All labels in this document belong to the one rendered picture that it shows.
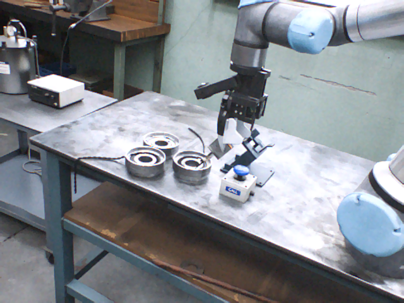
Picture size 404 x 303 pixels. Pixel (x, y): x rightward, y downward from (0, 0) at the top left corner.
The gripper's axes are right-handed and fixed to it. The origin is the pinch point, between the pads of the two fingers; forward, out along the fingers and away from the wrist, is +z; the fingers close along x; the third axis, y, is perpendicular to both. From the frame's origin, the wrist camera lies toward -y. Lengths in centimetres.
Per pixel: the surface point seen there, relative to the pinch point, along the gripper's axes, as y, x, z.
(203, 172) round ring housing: -4.3, 0.4, 10.0
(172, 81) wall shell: -116, 158, 47
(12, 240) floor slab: -103, 9, 93
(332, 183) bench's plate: 24.8, 25.5, 13.1
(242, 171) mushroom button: 5.9, 0.9, 5.7
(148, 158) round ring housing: -19.9, -2.3, 10.7
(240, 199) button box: 7.6, -1.2, 12.1
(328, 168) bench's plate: 21.8, 34.1, 13.0
